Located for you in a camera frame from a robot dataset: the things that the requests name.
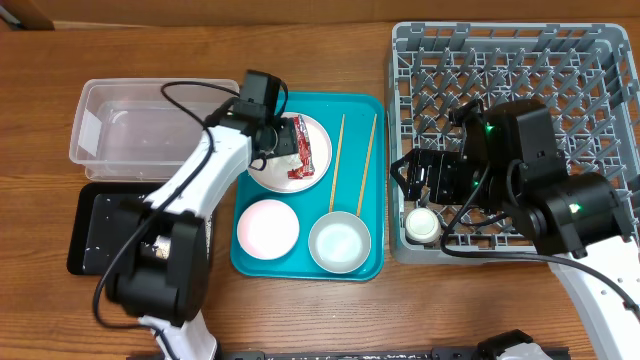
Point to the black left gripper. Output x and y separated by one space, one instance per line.
287 137

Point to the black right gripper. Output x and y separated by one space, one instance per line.
440 161

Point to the red snack wrapper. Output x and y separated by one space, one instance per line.
302 163

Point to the white paper cup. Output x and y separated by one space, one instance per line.
422 226

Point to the grey bowl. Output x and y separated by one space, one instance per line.
339 242

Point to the pink bowl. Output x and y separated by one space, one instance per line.
268 229

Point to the pile of rice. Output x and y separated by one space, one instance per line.
97 247

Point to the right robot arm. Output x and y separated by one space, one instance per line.
509 165

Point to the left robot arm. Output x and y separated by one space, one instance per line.
160 274

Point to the grey dishwasher rack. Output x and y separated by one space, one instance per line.
583 73

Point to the white round plate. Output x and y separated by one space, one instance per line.
275 178

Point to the right wooden chopstick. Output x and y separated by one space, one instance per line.
366 166

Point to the teal plastic tray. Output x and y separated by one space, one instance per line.
312 203

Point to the clear plastic bin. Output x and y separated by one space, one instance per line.
125 130

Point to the black tray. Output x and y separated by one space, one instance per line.
86 196

